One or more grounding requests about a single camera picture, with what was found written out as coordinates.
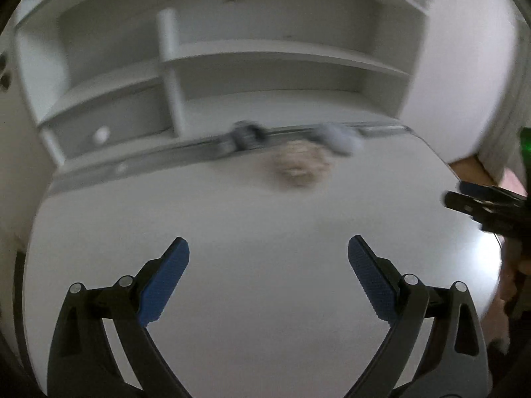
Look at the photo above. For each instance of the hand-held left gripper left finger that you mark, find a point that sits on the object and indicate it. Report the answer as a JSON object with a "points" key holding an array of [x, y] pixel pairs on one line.
{"points": [[164, 286]]}

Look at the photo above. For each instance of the brown paper ball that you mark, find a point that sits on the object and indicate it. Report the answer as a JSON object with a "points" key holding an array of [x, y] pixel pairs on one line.
{"points": [[300, 165]]}

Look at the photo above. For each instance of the pale grey crumpled tissue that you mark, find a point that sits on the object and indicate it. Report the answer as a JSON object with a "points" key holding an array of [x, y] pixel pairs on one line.
{"points": [[339, 137]]}

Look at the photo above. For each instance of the white shelf unit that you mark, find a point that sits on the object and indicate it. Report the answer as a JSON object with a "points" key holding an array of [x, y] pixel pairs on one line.
{"points": [[249, 49]]}

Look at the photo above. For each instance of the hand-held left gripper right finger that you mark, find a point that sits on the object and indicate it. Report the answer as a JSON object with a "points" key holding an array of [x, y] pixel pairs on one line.
{"points": [[373, 282]]}

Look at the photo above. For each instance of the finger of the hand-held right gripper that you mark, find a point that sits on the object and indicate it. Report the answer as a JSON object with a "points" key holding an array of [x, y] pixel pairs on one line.
{"points": [[498, 213], [481, 190]]}

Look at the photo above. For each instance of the white drawer with round knob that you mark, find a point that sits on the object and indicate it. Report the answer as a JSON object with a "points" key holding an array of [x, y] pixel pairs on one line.
{"points": [[132, 120]]}

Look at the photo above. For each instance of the light curtain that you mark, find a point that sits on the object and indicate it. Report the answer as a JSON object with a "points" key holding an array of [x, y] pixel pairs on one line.
{"points": [[506, 124]]}

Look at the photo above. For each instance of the dark grey small object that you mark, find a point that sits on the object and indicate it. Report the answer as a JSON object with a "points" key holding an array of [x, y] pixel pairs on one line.
{"points": [[245, 136]]}

